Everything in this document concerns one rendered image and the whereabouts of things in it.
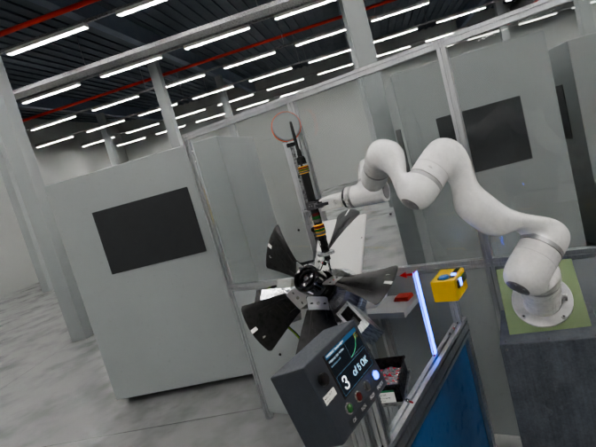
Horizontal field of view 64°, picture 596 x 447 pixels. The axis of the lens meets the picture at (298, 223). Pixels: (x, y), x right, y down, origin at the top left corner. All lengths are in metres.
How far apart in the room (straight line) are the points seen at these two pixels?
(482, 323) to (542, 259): 1.19
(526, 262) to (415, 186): 0.37
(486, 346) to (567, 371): 0.91
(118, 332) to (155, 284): 0.58
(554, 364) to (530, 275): 0.43
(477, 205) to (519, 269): 0.21
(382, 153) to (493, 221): 0.35
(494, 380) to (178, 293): 2.59
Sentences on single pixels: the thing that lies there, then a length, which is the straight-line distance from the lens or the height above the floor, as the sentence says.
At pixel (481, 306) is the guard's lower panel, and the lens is 2.58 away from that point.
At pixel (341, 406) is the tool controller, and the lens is 1.16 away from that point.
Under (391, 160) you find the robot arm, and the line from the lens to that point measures 1.38.
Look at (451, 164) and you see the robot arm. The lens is 1.37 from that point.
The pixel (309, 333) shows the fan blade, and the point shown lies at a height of 1.04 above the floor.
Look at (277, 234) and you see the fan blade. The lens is 2.18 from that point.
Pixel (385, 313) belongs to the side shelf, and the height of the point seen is 0.86.
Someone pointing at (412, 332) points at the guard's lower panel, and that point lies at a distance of 2.75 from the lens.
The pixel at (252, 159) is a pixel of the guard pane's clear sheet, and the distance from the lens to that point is 2.95.
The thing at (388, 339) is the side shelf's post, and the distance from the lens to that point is 2.62.
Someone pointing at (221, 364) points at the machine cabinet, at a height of 0.19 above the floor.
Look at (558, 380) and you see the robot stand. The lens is 1.82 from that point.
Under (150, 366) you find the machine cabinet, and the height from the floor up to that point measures 0.30.
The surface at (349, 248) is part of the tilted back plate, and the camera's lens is 2.26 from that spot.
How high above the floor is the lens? 1.69
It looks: 7 degrees down
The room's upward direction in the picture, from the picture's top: 15 degrees counter-clockwise
